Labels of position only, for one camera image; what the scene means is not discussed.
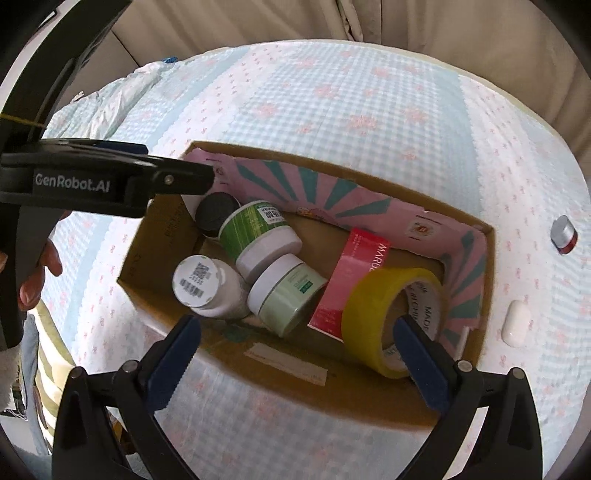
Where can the person's left hand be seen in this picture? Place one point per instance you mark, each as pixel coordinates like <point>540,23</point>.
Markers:
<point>48,263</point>

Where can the small red silver jar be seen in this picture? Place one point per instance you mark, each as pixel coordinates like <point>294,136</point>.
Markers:
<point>564,233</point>

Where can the red carton box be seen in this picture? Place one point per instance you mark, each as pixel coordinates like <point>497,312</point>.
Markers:
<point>351,277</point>

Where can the small white case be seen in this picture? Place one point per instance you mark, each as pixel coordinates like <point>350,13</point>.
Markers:
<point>517,323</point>

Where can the white pill bottle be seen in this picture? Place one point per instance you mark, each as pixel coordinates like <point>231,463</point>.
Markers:
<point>198,281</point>

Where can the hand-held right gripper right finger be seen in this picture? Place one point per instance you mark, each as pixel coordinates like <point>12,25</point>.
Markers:
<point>422,369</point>

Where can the green jar with white lid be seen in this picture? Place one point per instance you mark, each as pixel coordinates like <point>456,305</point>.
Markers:
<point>286,300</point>

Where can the brown cardboard box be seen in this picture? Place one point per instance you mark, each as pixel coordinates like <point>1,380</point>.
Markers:
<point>152,244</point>

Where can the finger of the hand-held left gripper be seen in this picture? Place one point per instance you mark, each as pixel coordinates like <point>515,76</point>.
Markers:
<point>184,177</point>
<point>120,147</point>

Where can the black round jar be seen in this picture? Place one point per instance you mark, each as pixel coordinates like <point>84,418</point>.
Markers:
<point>214,212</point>

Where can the yellow tape roll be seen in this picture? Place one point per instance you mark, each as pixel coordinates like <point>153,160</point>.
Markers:
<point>369,314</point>

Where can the small blue cloth piece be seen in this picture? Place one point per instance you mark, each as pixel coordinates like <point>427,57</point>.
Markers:
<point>170,59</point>

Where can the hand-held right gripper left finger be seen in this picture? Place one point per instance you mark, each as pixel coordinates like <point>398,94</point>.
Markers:
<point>173,364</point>

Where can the white crumpled quilt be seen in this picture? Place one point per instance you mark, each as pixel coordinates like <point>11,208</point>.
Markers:
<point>115,97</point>

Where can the beige curtain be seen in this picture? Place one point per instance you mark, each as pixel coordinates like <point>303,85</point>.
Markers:
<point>415,27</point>

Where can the green bottle with white cap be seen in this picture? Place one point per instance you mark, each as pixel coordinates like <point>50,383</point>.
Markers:
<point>244,226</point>

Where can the striped cloth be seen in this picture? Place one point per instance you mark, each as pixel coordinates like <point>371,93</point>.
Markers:
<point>53,369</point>

